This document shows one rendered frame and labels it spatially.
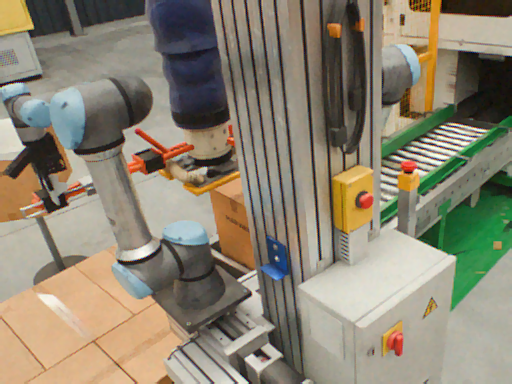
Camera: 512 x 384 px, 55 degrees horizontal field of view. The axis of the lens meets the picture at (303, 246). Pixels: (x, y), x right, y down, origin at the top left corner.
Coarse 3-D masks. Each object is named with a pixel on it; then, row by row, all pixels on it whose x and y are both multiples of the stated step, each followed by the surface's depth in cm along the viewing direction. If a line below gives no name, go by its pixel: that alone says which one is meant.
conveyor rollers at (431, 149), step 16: (432, 128) 360; (448, 128) 358; (464, 128) 359; (480, 128) 352; (416, 144) 340; (432, 144) 341; (448, 144) 335; (464, 144) 335; (384, 160) 322; (400, 160) 322; (416, 160) 323; (432, 160) 317; (384, 176) 304; (448, 176) 301; (384, 192) 296; (384, 224) 259
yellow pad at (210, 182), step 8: (208, 176) 184; (216, 176) 185; (224, 176) 185; (232, 176) 186; (184, 184) 183; (192, 184) 182; (200, 184) 181; (208, 184) 181; (216, 184) 182; (192, 192) 180; (200, 192) 179
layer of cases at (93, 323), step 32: (96, 256) 257; (32, 288) 238; (64, 288) 236; (96, 288) 234; (0, 320) 220; (32, 320) 219; (64, 320) 217; (96, 320) 215; (128, 320) 214; (160, 320) 212; (0, 352) 203; (32, 352) 202; (64, 352) 201; (96, 352) 199; (128, 352) 198; (160, 352) 196
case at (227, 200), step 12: (240, 180) 226; (216, 192) 220; (228, 192) 217; (240, 192) 216; (216, 204) 225; (228, 204) 216; (240, 204) 208; (216, 216) 231; (228, 216) 222; (240, 216) 213; (216, 228) 236; (228, 228) 227; (240, 228) 218; (228, 240) 233; (240, 240) 223; (228, 252) 239; (240, 252) 229; (252, 252) 220; (240, 264) 234; (252, 264) 225
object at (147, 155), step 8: (144, 152) 178; (152, 152) 178; (160, 152) 174; (136, 160) 173; (144, 160) 172; (152, 160) 171; (160, 160) 174; (144, 168) 171; (152, 168) 173; (160, 168) 175
